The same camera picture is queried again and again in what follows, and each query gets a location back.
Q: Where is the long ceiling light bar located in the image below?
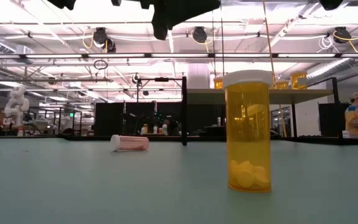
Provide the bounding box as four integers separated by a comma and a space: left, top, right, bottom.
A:
0, 52, 358, 60

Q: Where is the black screen panel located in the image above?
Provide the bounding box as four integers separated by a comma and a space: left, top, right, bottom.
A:
318, 103, 347, 139

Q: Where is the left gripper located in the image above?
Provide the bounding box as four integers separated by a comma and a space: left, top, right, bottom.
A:
140, 0, 222, 40

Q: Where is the black ceiling cable reel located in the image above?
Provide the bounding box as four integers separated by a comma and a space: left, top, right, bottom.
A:
333, 26, 351, 44
192, 26, 208, 44
82, 27, 117, 54
131, 72, 143, 87

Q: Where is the amber bottle with yellow tablets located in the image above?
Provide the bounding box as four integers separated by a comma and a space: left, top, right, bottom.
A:
222, 70, 273, 194

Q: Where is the wooden shelf black frame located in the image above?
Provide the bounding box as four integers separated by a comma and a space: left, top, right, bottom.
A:
181, 76, 343, 146

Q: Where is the black hanging cable loop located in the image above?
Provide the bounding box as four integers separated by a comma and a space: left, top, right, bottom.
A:
93, 59, 109, 71

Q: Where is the yellow hanging cable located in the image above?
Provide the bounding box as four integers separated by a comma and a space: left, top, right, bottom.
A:
261, 0, 288, 138

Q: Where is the pink pill bottle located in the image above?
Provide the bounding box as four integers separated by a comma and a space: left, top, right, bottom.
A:
109, 134, 150, 152

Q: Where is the black overhead bar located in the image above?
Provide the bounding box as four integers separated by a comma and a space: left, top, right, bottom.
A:
136, 76, 186, 103

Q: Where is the white robot figure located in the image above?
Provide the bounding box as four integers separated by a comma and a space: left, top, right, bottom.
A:
4, 86, 30, 128

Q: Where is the black partition panel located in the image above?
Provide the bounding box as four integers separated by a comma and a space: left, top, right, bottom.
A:
94, 102, 186, 137

